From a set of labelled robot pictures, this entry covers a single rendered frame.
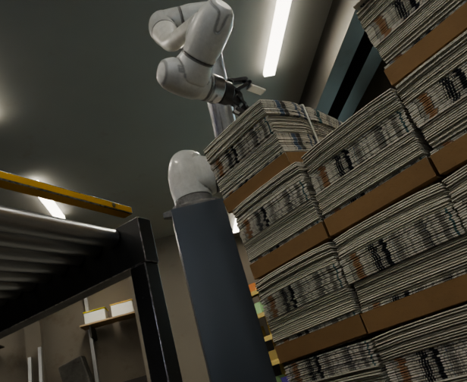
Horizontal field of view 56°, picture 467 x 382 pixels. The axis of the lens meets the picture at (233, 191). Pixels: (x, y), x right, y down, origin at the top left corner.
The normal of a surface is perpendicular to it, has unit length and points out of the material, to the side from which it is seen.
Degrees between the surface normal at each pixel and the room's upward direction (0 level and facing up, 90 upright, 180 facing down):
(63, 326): 90
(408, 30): 90
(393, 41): 90
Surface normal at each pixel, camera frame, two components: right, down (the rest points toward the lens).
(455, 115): -0.76, -0.07
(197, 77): 0.44, 0.54
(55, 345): 0.07, -0.44
